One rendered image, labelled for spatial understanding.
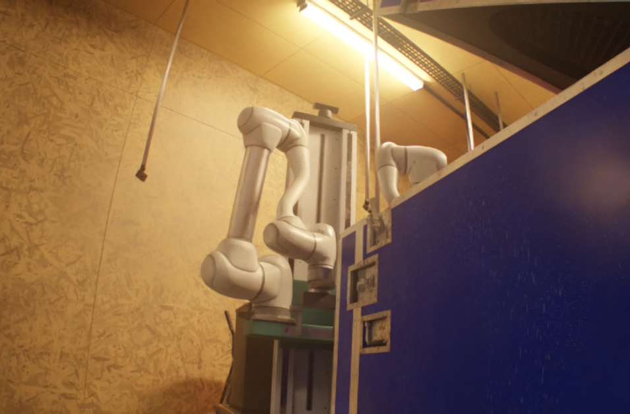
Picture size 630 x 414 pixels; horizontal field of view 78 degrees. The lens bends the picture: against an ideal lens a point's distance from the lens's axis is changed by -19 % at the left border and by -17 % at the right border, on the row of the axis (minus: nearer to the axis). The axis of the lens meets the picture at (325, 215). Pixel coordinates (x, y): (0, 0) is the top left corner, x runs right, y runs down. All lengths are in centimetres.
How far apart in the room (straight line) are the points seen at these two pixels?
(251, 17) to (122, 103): 127
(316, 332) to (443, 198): 100
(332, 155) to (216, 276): 98
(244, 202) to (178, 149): 210
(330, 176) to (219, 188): 175
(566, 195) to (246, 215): 128
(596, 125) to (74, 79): 348
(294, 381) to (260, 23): 292
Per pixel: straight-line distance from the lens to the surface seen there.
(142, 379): 344
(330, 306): 162
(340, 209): 222
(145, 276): 346
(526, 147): 83
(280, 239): 150
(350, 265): 135
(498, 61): 189
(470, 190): 93
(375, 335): 120
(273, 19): 397
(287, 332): 181
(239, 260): 171
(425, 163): 210
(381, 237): 122
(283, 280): 184
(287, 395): 202
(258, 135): 183
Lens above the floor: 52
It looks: 20 degrees up
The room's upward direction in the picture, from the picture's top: 3 degrees clockwise
